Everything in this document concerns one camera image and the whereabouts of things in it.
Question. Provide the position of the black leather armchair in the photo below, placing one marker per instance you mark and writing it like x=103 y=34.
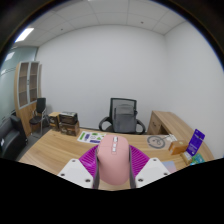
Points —
x=11 y=136

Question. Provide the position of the black visitor chair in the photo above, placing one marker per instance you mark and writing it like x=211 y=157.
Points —
x=40 y=115

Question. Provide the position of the orange cardboard box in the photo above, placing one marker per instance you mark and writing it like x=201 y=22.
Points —
x=177 y=147

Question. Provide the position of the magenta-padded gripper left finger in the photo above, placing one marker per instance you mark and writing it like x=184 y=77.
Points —
x=77 y=171

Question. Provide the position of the black printed box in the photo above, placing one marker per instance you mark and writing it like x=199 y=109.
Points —
x=69 y=117

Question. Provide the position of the teal green packet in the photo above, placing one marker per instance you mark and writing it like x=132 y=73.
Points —
x=198 y=159

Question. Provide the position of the dark brown printed box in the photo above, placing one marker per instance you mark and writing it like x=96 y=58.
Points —
x=69 y=129

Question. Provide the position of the white sticker sheet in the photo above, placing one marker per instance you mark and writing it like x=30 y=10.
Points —
x=90 y=137

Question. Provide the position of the wooden shelf unit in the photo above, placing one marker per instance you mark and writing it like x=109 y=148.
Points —
x=26 y=96

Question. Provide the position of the black mesh office chair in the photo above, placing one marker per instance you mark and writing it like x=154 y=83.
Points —
x=124 y=116

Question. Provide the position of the brown cardboard box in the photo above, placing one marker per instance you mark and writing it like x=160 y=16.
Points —
x=54 y=120

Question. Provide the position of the clear sheet with circle print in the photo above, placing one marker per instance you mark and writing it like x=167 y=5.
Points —
x=156 y=141

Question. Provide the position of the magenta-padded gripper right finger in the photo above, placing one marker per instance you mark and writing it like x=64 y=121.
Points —
x=151 y=171

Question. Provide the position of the purple retail package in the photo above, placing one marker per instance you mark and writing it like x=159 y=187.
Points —
x=195 y=141

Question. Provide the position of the ceiling light panel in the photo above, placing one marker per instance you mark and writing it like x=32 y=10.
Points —
x=24 y=35

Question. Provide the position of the pink computer mouse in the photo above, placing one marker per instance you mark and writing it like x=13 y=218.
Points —
x=113 y=160

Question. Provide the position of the wooden side desk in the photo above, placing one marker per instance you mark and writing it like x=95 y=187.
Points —
x=166 y=121

